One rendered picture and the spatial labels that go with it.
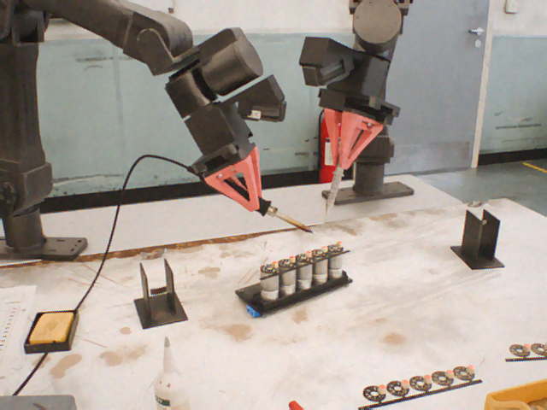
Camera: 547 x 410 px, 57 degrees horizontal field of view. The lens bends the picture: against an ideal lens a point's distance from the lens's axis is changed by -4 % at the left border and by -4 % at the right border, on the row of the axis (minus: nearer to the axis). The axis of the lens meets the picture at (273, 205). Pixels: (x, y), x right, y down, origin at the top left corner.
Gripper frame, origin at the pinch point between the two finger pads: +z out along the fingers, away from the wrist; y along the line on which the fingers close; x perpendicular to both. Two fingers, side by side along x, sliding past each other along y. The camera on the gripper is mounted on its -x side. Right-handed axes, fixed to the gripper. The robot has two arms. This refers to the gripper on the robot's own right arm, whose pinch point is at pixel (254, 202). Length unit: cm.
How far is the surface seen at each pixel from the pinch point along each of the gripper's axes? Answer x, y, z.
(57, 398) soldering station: 8.1, -38.5, -0.9
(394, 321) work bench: -11.4, -6.8, 21.0
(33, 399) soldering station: 9.7, -39.1, -1.8
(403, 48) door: -30, 303, 15
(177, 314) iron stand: 13.1, -11.0, 6.9
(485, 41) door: -85, 337, 40
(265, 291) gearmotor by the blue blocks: 1.9, -7.8, 9.8
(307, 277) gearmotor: -2.7, -3.7, 11.8
